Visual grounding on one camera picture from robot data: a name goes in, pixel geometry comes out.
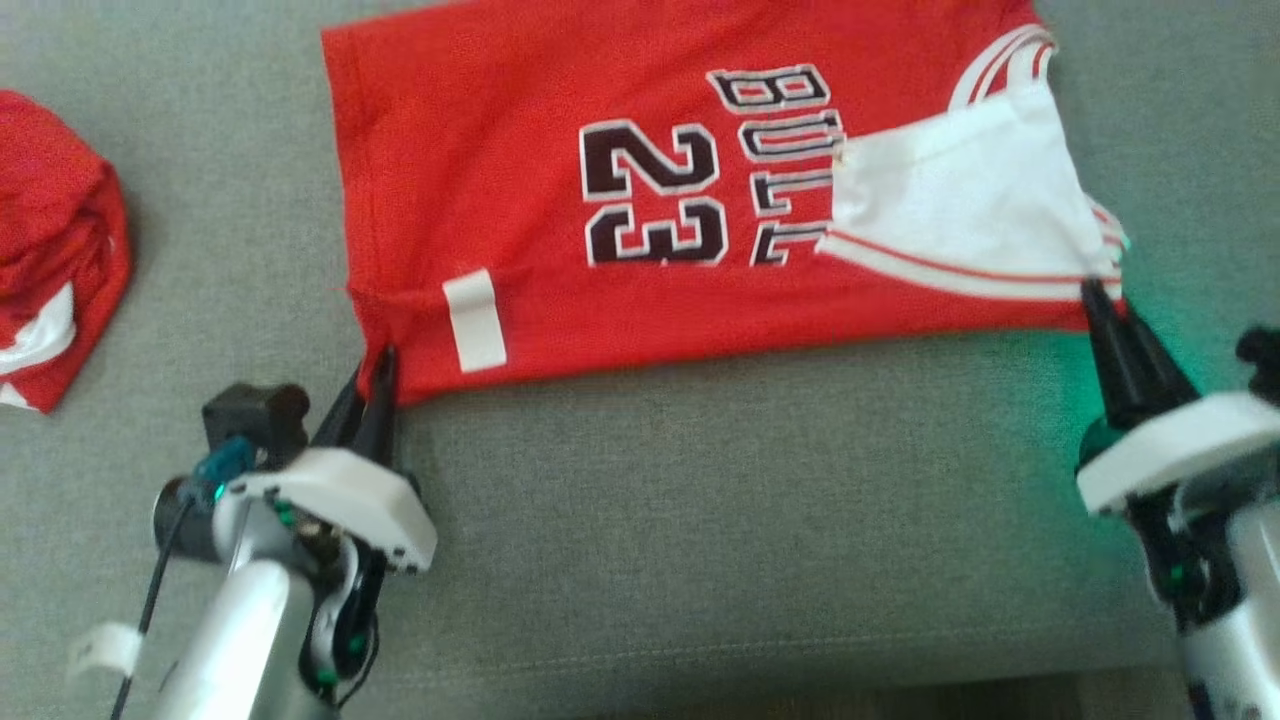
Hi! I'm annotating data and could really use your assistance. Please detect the grey fabric sofa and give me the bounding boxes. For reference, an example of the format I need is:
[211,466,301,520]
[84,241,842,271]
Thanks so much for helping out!
[0,0,1280,720]

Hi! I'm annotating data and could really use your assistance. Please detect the red white Bulls jersey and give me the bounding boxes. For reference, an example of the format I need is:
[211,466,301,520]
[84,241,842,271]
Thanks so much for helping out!
[322,0,1131,406]

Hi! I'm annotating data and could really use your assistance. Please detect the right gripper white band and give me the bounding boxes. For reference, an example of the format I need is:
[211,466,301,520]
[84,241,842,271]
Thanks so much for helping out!
[1075,280,1280,517]

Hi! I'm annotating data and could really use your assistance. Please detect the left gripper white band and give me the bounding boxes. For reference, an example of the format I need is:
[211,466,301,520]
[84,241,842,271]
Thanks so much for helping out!
[153,345,438,576]

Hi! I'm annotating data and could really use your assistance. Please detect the white paper cable tag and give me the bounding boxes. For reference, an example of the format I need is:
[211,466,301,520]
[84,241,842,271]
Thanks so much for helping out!
[68,622,143,679]

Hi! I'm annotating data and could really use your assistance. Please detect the black cable with teal plug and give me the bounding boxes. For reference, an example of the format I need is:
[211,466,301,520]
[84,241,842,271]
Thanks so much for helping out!
[110,437,259,720]

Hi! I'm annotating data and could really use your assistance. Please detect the red shorts with white stripes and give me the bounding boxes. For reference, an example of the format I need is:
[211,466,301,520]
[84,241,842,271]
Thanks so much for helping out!
[0,90,131,414]

